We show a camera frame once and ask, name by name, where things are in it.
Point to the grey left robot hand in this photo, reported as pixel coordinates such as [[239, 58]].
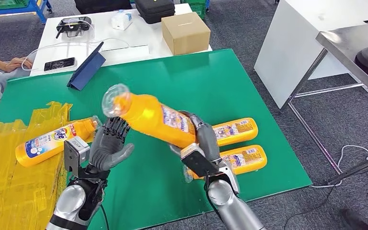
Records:
[[107, 152]]

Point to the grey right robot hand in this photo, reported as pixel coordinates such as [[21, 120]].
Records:
[[207, 139]]

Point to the person's left hand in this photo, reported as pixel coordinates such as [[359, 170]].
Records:
[[17, 64]]

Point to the orange detergent bottle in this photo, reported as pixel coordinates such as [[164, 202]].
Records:
[[250, 158], [44, 146], [146, 117], [234, 131]]

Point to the black smartphone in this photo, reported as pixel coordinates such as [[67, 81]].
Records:
[[60, 64]]

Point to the blue cart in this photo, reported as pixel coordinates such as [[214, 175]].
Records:
[[41, 8]]

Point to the green plastic crate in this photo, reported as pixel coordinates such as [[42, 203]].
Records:
[[7, 3], [200, 9]]

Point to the black antenna controller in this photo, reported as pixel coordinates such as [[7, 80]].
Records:
[[74, 24]]

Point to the blue tablet folio case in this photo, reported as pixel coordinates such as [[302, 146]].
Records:
[[87, 71]]

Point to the green table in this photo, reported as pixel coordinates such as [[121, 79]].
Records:
[[171, 73]]

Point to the black bag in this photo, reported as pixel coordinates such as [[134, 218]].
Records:
[[101, 6]]

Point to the brown cardboard box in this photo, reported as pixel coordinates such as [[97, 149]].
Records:
[[187, 34]]

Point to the white tissue pack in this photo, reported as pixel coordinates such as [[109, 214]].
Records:
[[120, 21]]

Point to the white table with metal legs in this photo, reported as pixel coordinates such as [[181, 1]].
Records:
[[288, 54]]

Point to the white rectangular table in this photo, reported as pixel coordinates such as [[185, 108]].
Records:
[[146, 35]]

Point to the black hard carrying case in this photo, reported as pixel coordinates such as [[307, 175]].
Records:
[[155, 11]]

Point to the dark metal bar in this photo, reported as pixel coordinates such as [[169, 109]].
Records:
[[358, 170]]

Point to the stainless steel table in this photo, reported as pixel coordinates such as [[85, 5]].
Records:
[[342, 41]]

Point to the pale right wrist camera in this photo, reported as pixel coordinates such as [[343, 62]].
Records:
[[200, 163]]

